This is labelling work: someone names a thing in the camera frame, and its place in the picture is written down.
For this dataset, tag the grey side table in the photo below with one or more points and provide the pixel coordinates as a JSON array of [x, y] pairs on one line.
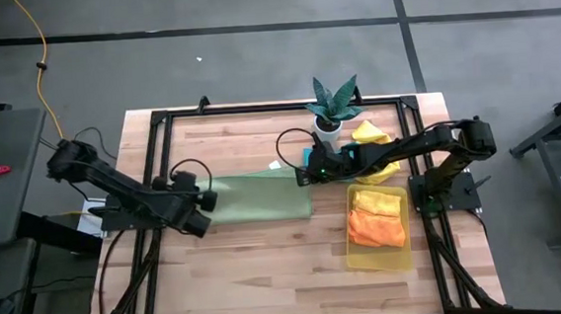
[[11, 195]]

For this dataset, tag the yellow microfiber towel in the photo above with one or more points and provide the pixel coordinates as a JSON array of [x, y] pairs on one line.
[[378, 202], [370, 131]]

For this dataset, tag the teal microfiber towel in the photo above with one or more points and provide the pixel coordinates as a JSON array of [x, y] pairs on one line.
[[306, 155]]

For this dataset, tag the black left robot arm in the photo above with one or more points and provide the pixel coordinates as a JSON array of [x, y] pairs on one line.
[[114, 183]]

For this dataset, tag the light green microfiber towel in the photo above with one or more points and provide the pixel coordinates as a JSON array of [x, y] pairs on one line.
[[263, 198]]

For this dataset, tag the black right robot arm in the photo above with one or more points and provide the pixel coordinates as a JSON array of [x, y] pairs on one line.
[[408, 143]]

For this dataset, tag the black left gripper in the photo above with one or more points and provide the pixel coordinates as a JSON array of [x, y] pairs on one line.
[[186, 188]]

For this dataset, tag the black aluminium table frame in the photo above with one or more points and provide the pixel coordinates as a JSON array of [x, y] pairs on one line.
[[208, 111]]

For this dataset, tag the orange microfiber towel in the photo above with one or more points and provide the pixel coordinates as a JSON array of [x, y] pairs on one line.
[[375, 229]]

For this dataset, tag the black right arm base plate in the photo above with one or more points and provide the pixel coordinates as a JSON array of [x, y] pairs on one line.
[[463, 191]]

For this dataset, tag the yellow translucent plastic bin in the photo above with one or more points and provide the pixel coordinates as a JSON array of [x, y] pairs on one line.
[[377, 261]]

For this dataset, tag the snake plant in white pot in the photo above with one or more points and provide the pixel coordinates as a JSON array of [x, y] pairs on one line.
[[328, 131]]

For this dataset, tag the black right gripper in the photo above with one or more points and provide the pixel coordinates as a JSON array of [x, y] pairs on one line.
[[330, 166]]

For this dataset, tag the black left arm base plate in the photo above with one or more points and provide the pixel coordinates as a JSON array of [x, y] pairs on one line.
[[117, 224]]

